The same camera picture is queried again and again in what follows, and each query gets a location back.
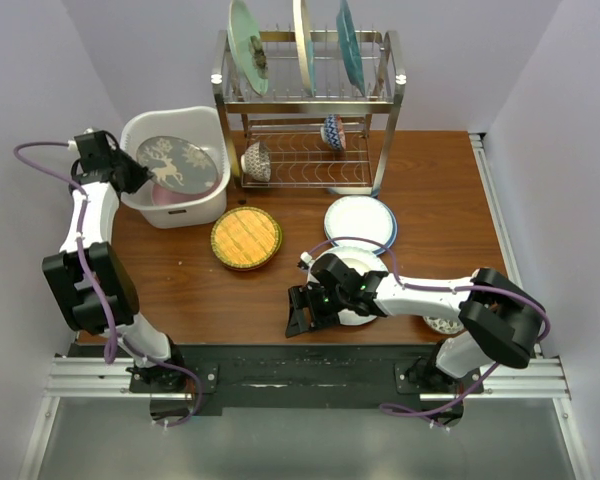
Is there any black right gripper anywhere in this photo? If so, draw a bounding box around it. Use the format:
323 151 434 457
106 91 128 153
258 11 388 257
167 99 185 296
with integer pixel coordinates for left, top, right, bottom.
285 282 347 338

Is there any pink plate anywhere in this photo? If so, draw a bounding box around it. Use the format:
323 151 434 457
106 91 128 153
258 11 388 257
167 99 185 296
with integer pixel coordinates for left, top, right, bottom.
151 182 218 206

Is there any grey reindeer snowflake plate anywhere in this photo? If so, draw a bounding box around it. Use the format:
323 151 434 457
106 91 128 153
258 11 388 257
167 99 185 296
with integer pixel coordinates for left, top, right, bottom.
136 136 220 194

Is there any yellow woven pattern plate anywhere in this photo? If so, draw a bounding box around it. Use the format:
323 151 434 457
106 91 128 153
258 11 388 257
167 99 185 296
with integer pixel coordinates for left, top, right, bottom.
210 206 283 271

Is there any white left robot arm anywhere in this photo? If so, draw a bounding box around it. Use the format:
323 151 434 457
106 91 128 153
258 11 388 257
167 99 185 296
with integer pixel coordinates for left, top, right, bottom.
42 130 187 392

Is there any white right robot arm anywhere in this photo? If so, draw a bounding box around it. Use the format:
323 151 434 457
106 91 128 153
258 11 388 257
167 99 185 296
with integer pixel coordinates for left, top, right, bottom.
285 252 550 393

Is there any white plastic bin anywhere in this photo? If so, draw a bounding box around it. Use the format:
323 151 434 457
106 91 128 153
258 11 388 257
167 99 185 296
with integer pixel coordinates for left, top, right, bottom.
120 106 231 229

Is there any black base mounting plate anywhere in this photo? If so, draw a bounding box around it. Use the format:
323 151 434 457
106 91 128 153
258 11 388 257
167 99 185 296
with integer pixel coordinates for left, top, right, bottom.
124 342 486 419

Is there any white plate on blue plate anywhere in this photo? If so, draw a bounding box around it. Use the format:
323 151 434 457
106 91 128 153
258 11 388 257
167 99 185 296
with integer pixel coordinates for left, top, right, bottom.
323 195 396 249

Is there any grey patterned bowl in rack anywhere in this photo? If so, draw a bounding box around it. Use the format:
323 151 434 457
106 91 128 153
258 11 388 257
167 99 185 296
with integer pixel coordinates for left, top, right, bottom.
240 141 271 182

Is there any floral patterned small bowl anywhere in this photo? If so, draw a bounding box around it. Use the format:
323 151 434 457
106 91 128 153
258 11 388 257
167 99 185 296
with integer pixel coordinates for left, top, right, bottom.
423 316 465 336

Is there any light green plate in rack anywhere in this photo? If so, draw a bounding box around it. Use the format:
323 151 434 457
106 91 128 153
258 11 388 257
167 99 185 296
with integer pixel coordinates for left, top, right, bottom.
228 0 269 97

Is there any stainless steel dish rack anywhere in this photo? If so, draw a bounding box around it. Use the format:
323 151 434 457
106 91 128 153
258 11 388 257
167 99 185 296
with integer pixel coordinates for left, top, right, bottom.
211 29 407 196

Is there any blue zigzag patterned bowl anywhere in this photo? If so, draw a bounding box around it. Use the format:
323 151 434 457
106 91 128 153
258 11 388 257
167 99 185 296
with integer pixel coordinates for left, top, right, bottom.
320 114 346 151

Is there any cream rimmed plate in rack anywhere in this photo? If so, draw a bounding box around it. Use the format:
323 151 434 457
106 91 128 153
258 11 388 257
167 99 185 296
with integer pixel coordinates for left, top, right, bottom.
292 0 316 97

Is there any teal plate in rack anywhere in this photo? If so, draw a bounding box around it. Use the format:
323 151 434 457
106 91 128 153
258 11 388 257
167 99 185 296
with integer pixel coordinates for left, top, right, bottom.
336 0 365 96

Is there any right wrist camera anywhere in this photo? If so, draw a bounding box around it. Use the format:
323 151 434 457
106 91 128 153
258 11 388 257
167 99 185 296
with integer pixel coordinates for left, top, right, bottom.
297 252 314 271

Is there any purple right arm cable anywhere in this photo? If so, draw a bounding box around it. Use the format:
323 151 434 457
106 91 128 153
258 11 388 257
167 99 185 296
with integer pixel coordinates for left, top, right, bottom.
307 237 552 428

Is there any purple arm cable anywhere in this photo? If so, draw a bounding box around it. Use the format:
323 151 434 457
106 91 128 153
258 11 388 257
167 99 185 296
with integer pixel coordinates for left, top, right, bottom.
13 141 204 428
307 237 552 428

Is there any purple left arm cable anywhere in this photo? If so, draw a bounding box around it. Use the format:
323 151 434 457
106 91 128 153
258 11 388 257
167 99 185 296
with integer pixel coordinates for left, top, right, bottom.
13 141 204 428

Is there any aluminium frame rail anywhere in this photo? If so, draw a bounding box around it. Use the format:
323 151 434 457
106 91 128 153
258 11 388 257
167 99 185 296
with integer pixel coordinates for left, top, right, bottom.
468 133 594 479

